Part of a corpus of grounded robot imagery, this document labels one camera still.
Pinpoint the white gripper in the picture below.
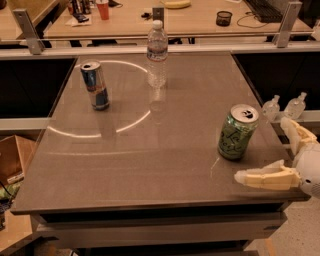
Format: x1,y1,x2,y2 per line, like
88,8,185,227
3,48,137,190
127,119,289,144
234,117,320,199

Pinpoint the green soda can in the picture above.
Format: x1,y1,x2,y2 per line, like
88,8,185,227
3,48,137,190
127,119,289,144
218,104,259,160

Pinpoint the small clear sanitizer bottle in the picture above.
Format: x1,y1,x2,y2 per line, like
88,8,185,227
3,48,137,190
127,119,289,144
262,95,280,122

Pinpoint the clear plastic water bottle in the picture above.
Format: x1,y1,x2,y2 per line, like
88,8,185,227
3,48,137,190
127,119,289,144
146,20,168,88

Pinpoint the blue silver energy drink can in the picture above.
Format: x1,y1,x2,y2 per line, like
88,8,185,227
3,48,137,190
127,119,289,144
80,60,109,111

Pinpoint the black keyboard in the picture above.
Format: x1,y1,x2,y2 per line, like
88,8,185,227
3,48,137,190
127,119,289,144
244,0,283,23

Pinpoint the black mesh cup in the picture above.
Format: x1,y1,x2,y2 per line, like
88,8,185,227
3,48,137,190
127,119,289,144
216,11,233,27

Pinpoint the yellow banana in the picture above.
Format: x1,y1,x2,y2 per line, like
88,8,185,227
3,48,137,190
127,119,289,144
163,0,191,9

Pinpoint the orange plastic cup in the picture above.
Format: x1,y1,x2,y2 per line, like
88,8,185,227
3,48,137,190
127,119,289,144
96,0,109,20

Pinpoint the wooden background desk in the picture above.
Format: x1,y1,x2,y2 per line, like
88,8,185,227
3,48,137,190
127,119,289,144
43,0,314,40

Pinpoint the cardboard box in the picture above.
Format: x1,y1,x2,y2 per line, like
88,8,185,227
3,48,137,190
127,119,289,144
0,135,37,185

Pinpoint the right metal rail bracket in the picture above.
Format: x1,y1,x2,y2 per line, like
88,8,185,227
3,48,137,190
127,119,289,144
272,0,302,48

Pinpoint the metal rail bracket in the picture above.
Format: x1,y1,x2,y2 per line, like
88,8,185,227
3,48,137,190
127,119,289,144
272,0,302,48
152,7,164,22
13,8,44,55

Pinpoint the black cable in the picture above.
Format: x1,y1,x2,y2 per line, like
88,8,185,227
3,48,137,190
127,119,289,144
236,11,270,29

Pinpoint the middle metal rail bracket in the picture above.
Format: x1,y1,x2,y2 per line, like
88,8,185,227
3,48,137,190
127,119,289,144
152,7,164,22

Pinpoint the left metal rail bracket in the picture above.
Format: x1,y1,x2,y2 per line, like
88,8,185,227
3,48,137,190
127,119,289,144
13,8,44,55

